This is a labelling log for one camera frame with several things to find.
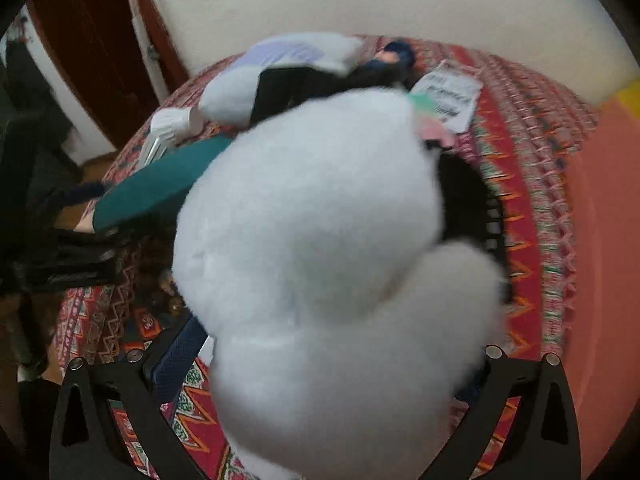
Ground white plush rabbit toy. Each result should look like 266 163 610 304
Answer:
172 89 504 479

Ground white bear plush checkered shirt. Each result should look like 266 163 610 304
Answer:
198 32 363 127

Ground teal sleeved forearm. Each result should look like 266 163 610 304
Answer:
75 136 232 233

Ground colourful patterned bed blanket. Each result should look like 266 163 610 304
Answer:
54 39 597 479

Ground orange storage box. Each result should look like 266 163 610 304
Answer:
564 96 639 476

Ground dark red wooden door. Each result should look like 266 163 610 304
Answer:
26 0 189 159

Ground pink green small packets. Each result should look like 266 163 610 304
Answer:
409 93 454 151

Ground dark blue small doll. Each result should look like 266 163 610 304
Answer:
357 40 416 88

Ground white pipe on wall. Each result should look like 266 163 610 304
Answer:
128 0 169 103

